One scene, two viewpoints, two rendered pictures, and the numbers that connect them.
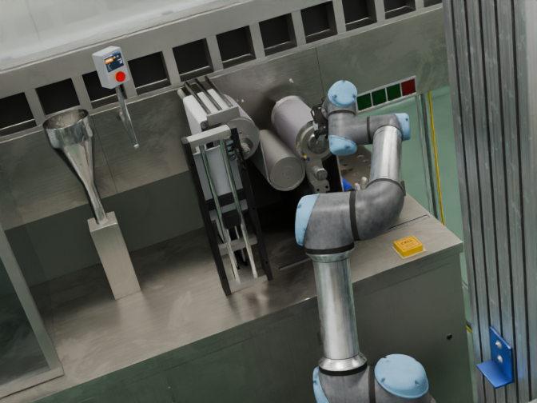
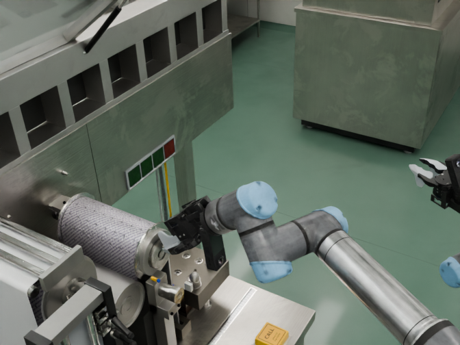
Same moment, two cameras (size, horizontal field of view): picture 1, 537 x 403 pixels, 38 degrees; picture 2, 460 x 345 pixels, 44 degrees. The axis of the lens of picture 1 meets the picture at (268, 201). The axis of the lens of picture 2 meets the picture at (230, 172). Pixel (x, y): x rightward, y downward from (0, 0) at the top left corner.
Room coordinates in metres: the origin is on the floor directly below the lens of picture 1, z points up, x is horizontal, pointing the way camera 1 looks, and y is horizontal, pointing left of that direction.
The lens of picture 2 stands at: (1.36, 0.41, 2.18)
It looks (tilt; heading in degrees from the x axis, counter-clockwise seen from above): 34 degrees down; 315
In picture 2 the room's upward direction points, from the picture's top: 2 degrees counter-clockwise
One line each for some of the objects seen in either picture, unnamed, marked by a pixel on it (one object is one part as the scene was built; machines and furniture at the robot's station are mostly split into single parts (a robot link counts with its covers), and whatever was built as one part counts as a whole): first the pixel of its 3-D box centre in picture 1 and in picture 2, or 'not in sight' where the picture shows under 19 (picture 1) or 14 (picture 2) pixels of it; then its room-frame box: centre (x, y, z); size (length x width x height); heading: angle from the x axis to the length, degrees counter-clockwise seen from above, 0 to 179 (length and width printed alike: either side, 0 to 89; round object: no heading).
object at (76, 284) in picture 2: (240, 144); (83, 297); (2.15, 0.04, 1.33); 0.06 x 0.06 x 0.06; 12
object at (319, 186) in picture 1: (322, 203); (168, 324); (2.18, -0.17, 1.05); 0.06 x 0.05 x 0.31; 12
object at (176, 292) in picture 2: (320, 173); (176, 294); (2.14, -0.18, 1.18); 0.04 x 0.02 x 0.04; 102
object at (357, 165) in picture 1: (359, 172); (158, 261); (2.42, -0.34, 1.00); 0.40 x 0.16 x 0.06; 12
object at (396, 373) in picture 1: (399, 388); not in sight; (1.36, -0.20, 0.98); 0.13 x 0.12 x 0.14; 73
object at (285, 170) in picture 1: (275, 159); (88, 287); (2.32, -0.05, 1.17); 0.26 x 0.12 x 0.12; 12
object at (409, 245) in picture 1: (408, 246); (272, 337); (2.03, -0.40, 0.91); 0.07 x 0.07 x 0.02; 12
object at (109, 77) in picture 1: (112, 67); not in sight; (2.14, 0.34, 1.66); 0.07 x 0.07 x 0.10; 38
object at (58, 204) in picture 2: not in sight; (63, 204); (2.52, -0.13, 1.28); 0.06 x 0.05 x 0.02; 12
